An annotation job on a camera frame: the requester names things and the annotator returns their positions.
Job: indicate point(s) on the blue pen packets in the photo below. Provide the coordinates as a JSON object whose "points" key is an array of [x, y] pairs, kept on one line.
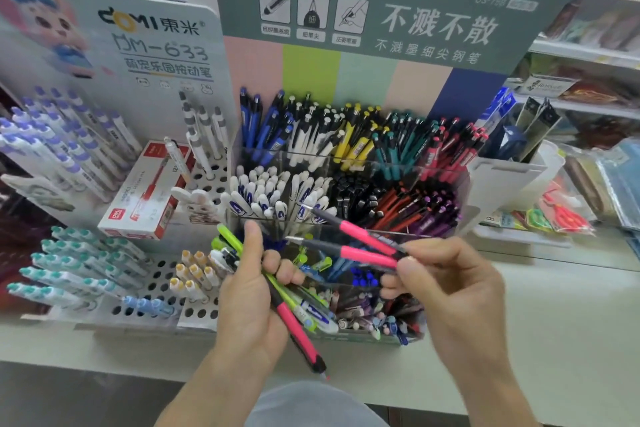
{"points": [[497, 114]]}

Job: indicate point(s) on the white round container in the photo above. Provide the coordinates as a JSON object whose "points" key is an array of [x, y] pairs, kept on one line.
{"points": [[547, 166]]}

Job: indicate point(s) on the pink and black pen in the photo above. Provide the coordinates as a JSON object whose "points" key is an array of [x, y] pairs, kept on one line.
{"points": [[297, 329]]}

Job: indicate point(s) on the white cardboard holder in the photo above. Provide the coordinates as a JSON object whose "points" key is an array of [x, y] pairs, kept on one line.
{"points": [[500, 186]]}

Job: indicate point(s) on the person's left thumb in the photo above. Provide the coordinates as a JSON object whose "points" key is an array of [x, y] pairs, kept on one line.
{"points": [[252, 249]]}

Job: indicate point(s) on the red and white pen box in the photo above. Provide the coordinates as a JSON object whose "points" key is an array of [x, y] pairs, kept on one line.
{"points": [[142, 201]]}

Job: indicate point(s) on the white rabbit pen topper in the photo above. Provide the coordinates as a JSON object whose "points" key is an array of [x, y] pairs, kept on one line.
{"points": [[197, 206]]}

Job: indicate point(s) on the rows of teal cap pens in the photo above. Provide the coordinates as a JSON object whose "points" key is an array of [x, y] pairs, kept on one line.
{"points": [[70, 266]]}

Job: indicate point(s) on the grey cap white pen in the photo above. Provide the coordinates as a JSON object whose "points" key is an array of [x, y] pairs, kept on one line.
{"points": [[221, 127], [207, 131], [189, 114], [200, 154]]}

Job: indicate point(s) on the person's left hand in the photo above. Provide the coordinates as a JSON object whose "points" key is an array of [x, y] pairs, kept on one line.
{"points": [[242, 311]]}

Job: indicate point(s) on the bunch of orange pens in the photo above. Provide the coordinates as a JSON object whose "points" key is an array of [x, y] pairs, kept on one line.
{"points": [[397, 206]]}

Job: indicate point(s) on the white blue-print click pen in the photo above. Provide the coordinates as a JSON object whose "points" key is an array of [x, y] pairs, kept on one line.
{"points": [[320, 315]]}

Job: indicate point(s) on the bunch of purple pens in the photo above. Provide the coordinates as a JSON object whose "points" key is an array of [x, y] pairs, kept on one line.
{"points": [[435, 211]]}

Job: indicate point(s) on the row of red pens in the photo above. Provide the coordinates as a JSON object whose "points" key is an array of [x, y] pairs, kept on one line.
{"points": [[450, 151]]}

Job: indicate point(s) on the person's left middle finger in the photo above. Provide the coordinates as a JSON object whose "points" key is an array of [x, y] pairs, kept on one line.
{"points": [[292, 271]]}

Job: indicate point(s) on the person's right forearm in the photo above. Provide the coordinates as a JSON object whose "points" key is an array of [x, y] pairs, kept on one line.
{"points": [[492, 391]]}

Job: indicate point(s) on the dark pen packets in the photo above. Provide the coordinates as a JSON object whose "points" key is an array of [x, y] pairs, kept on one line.
{"points": [[537, 126]]}

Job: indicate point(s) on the row of blue click pens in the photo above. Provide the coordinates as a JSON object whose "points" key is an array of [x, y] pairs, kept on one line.
{"points": [[262, 126]]}

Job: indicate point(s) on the clear plastic bags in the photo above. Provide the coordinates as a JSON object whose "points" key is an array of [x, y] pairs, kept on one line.
{"points": [[610, 176]]}

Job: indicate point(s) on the person's grey clothing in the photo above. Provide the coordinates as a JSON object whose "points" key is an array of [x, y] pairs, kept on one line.
{"points": [[315, 406]]}

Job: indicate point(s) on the pink grip grey pen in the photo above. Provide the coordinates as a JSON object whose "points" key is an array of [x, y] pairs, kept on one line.
{"points": [[357, 234], [367, 255]]}

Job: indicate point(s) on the clear acrylic pen organiser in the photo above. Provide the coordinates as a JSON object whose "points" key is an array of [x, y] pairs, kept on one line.
{"points": [[464, 180]]}

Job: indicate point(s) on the row of teal pens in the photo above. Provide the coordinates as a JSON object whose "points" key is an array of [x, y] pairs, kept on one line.
{"points": [[397, 141]]}

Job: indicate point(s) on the white cartoon pen display stand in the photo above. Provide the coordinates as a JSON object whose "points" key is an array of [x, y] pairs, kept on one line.
{"points": [[150, 76]]}

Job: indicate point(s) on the group of beige cap pens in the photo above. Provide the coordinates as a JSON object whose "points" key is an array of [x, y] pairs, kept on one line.
{"points": [[195, 274]]}

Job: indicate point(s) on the green scissors packet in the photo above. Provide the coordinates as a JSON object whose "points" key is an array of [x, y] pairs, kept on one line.
{"points": [[535, 220]]}

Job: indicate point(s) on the row of white black pens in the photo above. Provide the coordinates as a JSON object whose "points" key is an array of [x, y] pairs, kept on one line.
{"points": [[312, 134]]}

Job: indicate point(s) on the person's right thumb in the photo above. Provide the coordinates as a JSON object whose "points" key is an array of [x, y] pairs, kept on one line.
{"points": [[420, 274]]}

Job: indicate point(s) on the bunch of white blue-print pens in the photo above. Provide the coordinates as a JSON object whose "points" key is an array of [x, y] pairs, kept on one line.
{"points": [[265, 196]]}

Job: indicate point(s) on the green pastel display card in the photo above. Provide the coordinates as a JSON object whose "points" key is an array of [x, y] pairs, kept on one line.
{"points": [[400, 6]]}

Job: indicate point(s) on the pale blue capped pen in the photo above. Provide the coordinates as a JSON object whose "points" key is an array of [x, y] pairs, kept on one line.
{"points": [[147, 306]]}

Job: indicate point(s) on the person's left forearm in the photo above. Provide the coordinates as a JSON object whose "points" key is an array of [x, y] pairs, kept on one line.
{"points": [[215, 391]]}

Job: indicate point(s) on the person's right hand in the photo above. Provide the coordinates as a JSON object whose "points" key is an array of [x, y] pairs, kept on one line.
{"points": [[460, 306]]}

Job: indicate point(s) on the white store shelf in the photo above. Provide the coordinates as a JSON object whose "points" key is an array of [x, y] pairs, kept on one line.
{"points": [[585, 51]]}

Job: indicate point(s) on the bunch of black pens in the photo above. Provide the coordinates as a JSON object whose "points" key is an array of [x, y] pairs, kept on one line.
{"points": [[355, 194]]}

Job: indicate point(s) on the plain white pen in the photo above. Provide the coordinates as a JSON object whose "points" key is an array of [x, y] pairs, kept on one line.
{"points": [[177, 159]]}

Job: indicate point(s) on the rows of lavender cap pens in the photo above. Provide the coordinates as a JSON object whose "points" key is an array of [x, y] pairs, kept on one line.
{"points": [[60, 141]]}

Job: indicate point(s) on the pink scissors packet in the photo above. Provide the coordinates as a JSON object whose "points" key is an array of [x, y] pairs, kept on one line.
{"points": [[567, 214]]}

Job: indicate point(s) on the pile of mixed colour pens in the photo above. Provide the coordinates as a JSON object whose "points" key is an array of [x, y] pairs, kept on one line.
{"points": [[370, 314]]}

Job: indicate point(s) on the row of yellow pens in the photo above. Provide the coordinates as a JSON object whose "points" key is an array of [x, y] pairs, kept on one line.
{"points": [[352, 141]]}

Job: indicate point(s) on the bunch of blue green-clip pens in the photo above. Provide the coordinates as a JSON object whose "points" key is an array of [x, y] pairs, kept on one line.
{"points": [[350, 275]]}

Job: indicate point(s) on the lime green pen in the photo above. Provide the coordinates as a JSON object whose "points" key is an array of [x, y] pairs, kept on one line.
{"points": [[230, 237]]}

